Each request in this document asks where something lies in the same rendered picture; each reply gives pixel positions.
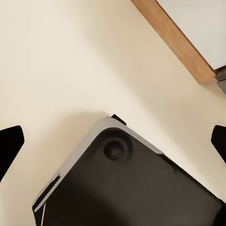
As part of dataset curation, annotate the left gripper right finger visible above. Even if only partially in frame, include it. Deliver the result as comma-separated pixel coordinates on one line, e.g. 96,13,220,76
211,125,226,163

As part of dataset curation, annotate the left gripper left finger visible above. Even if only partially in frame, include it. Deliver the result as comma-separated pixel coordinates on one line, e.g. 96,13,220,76
0,125,24,181

